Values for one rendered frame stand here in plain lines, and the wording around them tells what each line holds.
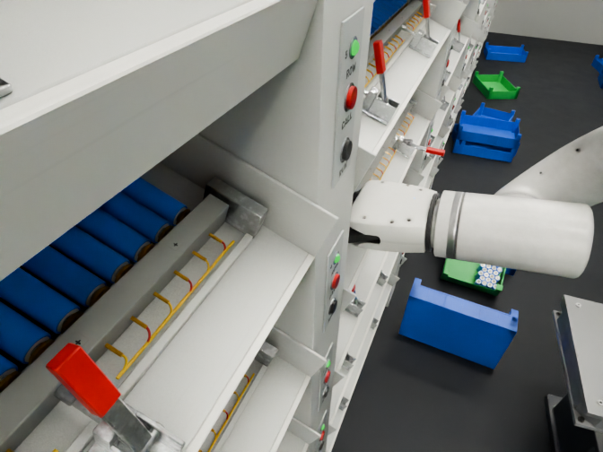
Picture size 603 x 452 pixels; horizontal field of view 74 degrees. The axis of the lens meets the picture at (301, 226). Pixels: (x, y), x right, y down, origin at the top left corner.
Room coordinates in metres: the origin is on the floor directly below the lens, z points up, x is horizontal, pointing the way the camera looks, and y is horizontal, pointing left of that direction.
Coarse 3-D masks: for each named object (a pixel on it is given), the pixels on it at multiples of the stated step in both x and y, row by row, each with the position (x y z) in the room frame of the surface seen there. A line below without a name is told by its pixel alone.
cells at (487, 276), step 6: (480, 264) 0.99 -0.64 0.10; (480, 270) 0.99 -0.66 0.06; (486, 270) 0.97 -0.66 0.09; (492, 270) 0.96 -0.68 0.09; (498, 270) 0.96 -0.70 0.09; (480, 276) 0.95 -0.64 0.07; (486, 276) 0.95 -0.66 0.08; (492, 276) 0.94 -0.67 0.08; (498, 276) 0.94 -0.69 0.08; (474, 282) 0.95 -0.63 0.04; (480, 282) 0.93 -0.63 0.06; (486, 282) 0.92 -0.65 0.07; (492, 282) 0.92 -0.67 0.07; (492, 288) 0.91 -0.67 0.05
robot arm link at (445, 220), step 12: (444, 192) 0.39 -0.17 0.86; (456, 192) 0.39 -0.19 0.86; (444, 204) 0.37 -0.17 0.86; (456, 204) 0.37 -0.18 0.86; (444, 216) 0.36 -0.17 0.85; (456, 216) 0.35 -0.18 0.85; (432, 228) 0.36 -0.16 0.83; (444, 228) 0.35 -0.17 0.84; (456, 228) 0.34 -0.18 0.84; (432, 240) 0.36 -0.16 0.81; (444, 240) 0.34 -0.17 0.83; (444, 252) 0.34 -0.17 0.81
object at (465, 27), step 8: (464, 16) 1.52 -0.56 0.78; (464, 24) 1.52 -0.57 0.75; (472, 24) 1.50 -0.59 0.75; (456, 32) 1.50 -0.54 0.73; (464, 32) 1.51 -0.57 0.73; (472, 32) 1.50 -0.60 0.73; (456, 40) 1.35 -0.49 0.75; (464, 40) 1.46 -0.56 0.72; (456, 48) 1.34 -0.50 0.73; (456, 56) 1.29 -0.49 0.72; (456, 64) 1.24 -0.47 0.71; (448, 72) 1.11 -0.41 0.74; (448, 80) 1.11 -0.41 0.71; (448, 88) 0.95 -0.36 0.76
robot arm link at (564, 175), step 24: (576, 144) 0.41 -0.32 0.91; (600, 144) 0.38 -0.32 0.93; (552, 168) 0.42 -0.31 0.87; (576, 168) 0.40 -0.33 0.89; (600, 168) 0.37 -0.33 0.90; (504, 192) 0.42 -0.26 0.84; (528, 192) 0.41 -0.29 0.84; (552, 192) 0.41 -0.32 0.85; (576, 192) 0.39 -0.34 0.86; (600, 192) 0.38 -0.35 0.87
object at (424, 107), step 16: (416, 96) 0.89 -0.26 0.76; (416, 112) 0.88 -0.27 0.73; (432, 112) 0.87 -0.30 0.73; (416, 128) 0.82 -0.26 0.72; (416, 144) 0.76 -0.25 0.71; (384, 160) 0.67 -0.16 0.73; (400, 160) 0.69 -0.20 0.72; (384, 176) 0.62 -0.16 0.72; (400, 176) 0.64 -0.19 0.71; (352, 256) 0.42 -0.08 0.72; (352, 272) 0.39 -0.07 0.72; (352, 288) 0.36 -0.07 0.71
